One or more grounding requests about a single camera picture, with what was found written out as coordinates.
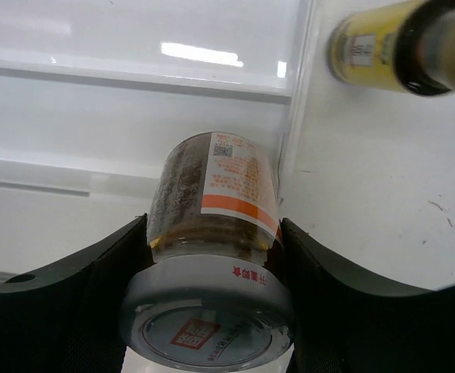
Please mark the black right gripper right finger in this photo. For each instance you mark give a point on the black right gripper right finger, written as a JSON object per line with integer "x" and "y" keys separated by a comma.
{"x": 350, "y": 319}

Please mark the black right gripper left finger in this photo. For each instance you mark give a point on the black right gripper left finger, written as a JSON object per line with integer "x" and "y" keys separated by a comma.
{"x": 63, "y": 317}

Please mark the sauce jar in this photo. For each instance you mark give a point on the sauce jar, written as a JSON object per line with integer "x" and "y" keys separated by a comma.
{"x": 212, "y": 294}

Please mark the yellow small bottle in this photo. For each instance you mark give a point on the yellow small bottle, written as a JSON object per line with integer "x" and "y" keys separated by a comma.
{"x": 406, "y": 47}

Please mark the white divided tray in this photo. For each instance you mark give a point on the white divided tray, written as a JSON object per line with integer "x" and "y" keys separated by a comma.
{"x": 94, "y": 95}

